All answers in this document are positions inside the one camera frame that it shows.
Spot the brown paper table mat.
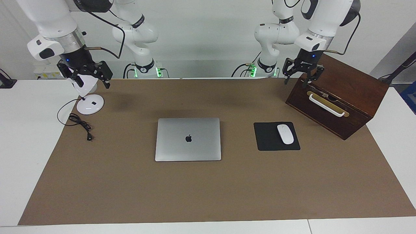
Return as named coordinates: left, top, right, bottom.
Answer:
left=18, top=78, right=416, bottom=226

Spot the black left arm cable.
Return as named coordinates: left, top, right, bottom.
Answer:
left=324, top=10, right=362, bottom=56

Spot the black mouse pad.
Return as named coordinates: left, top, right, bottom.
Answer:
left=253, top=122, right=301, bottom=151

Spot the silver grey laptop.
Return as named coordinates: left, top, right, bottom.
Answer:
left=155, top=118, right=222, bottom=162

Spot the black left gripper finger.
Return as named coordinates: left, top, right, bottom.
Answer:
left=303, top=66, right=325, bottom=88
left=282, top=58, right=295, bottom=85

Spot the white desk lamp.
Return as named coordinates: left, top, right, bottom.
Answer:
left=70, top=73, right=105, bottom=115

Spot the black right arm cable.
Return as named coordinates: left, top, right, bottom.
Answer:
left=85, top=10, right=126, bottom=59

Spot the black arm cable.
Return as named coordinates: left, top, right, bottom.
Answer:
left=324, top=10, right=362, bottom=56
left=85, top=10, right=126, bottom=59

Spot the blue crate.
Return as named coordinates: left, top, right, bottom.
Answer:
left=400, top=81, right=416, bottom=115

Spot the black table clamp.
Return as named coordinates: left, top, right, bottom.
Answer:
left=0, top=69, right=17, bottom=89

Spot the dark brown wooden box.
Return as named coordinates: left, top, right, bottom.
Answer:
left=285, top=54, right=389, bottom=140

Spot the gold handle plate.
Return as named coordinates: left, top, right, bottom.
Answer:
left=306, top=91, right=350, bottom=117

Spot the black lamp power cable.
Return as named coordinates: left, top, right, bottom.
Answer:
left=57, top=98, right=93, bottom=141

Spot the white computer mouse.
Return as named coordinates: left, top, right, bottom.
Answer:
left=277, top=124, right=294, bottom=145

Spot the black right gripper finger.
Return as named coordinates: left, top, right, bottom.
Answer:
left=57, top=62, right=78, bottom=87
left=96, top=61, right=113, bottom=89

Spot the white box handle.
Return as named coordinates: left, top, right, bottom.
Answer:
left=308, top=94, right=345, bottom=117

